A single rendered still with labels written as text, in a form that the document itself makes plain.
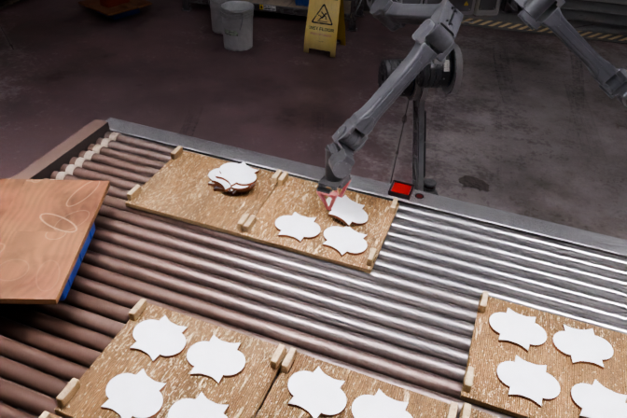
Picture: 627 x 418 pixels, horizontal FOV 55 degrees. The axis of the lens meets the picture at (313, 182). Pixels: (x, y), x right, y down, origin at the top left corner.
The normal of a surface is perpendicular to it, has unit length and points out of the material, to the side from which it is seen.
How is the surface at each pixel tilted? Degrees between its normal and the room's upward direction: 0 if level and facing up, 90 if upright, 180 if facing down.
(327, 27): 77
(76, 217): 0
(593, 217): 0
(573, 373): 0
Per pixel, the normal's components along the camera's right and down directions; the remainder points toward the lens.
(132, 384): 0.04, -0.82
